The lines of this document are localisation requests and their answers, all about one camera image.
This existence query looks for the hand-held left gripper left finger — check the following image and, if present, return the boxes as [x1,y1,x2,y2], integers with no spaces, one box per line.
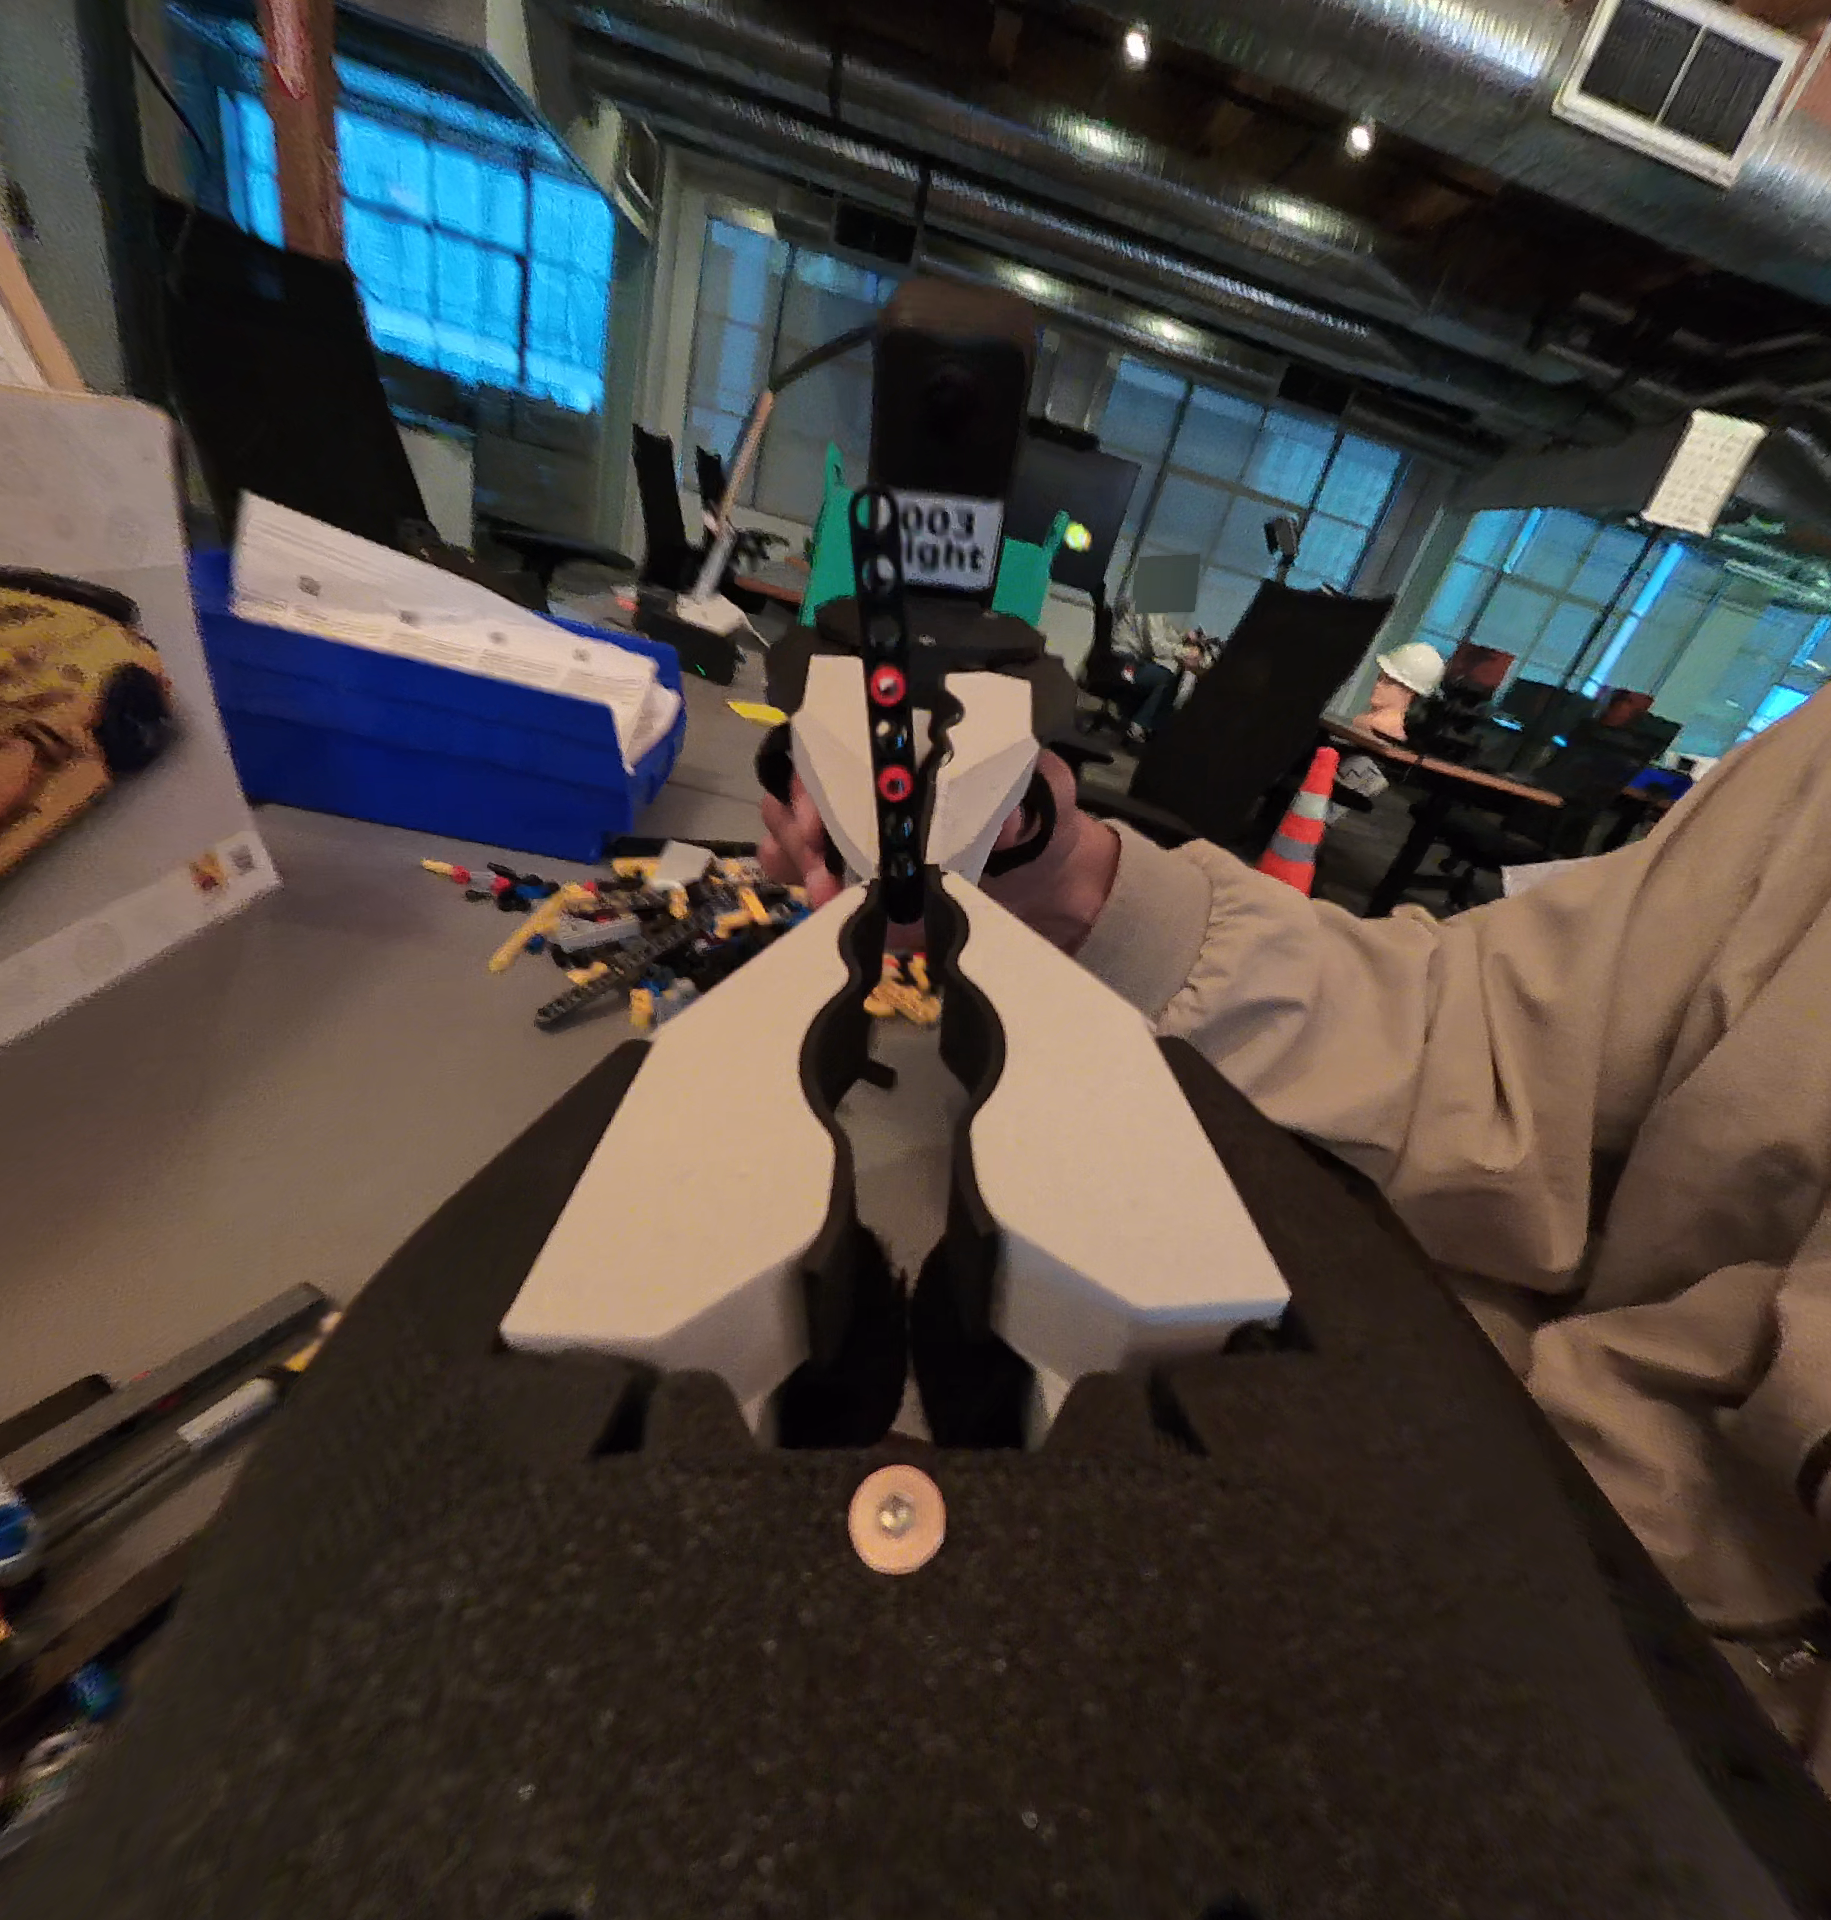
[499,886,875,1422]

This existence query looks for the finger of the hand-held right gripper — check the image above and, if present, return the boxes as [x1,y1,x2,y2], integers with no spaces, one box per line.
[787,664,880,889]
[919,670,1044,876]

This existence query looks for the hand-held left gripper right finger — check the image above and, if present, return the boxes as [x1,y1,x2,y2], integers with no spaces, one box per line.
[935,874,1296,1427]

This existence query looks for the dark toy beam red pins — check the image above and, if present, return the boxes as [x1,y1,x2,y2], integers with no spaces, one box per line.
[848,483,927,928]

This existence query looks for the black grey toy brick chassis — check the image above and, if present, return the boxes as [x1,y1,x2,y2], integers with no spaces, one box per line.
[0,1283,339,1848]

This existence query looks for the grey desk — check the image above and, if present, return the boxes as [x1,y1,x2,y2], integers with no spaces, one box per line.
[0,659,1156,1652]

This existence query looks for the person's right hand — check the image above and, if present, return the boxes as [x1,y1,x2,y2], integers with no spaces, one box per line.
[758,755,1128,957]

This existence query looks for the black monitor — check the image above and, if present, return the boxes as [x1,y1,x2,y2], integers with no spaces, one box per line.
[1014,425,1143,594]

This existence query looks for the black device box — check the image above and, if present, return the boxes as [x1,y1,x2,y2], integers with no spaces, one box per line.
[631,601,745,688]

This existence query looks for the pile of toy brick pieces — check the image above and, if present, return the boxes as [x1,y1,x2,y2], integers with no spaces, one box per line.
[420,837,948,1036]

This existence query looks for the orange traffic cone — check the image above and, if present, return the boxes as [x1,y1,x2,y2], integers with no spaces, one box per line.
[1252,745,1345,899]

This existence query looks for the white paper parts bags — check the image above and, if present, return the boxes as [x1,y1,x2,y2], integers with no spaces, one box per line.
[232,491,680,773]

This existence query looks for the blue storage bin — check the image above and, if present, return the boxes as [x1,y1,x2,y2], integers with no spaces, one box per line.
[192,548,689,865]

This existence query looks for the large paned window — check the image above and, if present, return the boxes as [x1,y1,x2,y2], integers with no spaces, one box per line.
[166,0,617,413]

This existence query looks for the yellow car instruction booklet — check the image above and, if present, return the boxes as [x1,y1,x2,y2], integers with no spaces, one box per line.
[0,374,283,1082]

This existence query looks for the hanging white sheet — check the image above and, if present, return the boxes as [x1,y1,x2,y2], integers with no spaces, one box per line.
[1641,408,1773,534]

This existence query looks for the white air vent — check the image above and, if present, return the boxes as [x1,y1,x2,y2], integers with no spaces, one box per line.
[1551,0,1809,189]

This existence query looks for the silver air duct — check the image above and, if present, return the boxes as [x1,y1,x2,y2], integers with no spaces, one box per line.
[555,0,1831,301]

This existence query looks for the wooden post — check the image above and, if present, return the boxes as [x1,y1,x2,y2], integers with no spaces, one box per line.
[256,0,351,261]

